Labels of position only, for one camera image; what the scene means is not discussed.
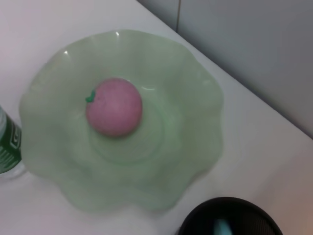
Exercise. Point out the black mesh pen holder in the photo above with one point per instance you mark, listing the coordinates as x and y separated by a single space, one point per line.
244 208

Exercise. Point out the blue capped scissors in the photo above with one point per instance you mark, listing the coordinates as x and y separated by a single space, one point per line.
222 227

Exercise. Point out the clear green-label water bottle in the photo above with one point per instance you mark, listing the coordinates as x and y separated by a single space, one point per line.
8 147

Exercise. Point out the pale green wavy fruit plate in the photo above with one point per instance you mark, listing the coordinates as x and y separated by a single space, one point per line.
159 122

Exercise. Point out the pink toy peach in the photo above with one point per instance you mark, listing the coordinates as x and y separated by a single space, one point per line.
115 107

